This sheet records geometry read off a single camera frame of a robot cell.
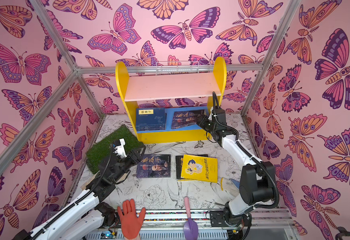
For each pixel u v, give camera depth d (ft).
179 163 2.95
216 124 2.17
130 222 2.43
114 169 1.97
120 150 2.20
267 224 2.38
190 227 2.30
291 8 2.26
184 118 3.11
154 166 3.02
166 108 3.96
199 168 2.87
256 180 1.44
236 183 2.74
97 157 3.11
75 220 1.60
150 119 3.01
